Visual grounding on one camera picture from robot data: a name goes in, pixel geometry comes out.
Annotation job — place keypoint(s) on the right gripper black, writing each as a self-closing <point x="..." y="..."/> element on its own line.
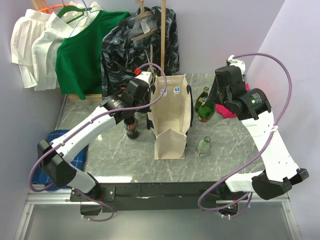
<point x="214" y="97"/>

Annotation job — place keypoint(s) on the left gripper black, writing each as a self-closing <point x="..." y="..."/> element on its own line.
<point x="148" y="96"/>

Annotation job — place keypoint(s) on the green perrier bottle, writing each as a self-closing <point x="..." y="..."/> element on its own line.
<point x="201" y="99"/>
<point x="206" y="111"/>

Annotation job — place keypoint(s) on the cream canvas tote bag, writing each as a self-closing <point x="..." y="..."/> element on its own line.
<point x="171" y="117"/>

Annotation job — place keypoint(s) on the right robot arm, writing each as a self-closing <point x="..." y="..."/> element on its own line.
<point x="253" y="109"/>

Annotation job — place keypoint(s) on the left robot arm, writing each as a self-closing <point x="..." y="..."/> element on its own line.
<point x="55" y="156"/>

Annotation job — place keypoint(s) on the pink folded t-shirt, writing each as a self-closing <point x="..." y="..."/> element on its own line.
<point x="226" y="113"/>

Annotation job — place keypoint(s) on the Coca-Cola glass bottle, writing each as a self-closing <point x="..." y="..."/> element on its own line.
<point x="130" y="125"/>

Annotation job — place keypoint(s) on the green Perrier bottle upright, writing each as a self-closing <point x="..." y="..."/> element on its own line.
<point x="201" y="99"/>

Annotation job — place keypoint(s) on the dark patterned hanging shirt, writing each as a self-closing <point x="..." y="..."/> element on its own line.
<point x="120" y="56"/>

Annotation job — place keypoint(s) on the wooden clothes rack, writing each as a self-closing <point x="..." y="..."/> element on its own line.
<point x="168" y="39"/>

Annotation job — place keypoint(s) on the green hanging t-shirt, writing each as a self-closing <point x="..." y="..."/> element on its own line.
<point x="78" y="59"/>

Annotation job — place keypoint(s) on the clear Chang soda bottle right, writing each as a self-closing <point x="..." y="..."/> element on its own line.
<point x="204" y="147"/>

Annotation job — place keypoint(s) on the wooden hanger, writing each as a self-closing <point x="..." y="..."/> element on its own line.
<point x="144" y="25"/>

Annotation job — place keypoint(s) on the green hanger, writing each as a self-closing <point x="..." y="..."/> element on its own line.
<point x="70" y="13"/>

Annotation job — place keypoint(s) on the white hanging blouse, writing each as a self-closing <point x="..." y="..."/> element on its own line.
<point x="35" y="40"/>

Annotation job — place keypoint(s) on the orange hanger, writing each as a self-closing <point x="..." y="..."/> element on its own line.
<point x="45" y="8"/>

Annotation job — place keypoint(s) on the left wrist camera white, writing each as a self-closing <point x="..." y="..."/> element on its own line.
<point x="145" y="76"/>

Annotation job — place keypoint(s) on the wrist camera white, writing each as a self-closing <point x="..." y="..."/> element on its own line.
<point x="145" y="76"/>
<point x="233" y="61"/>

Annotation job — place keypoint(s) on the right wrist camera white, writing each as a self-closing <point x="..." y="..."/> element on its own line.
<point x="233" y="61"/>

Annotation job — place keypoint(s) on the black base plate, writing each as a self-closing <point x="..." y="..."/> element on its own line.
<point x="139" y="196"/>

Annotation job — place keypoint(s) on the aluminium rail frame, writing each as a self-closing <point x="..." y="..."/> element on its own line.
<point x="153" y="211"/>

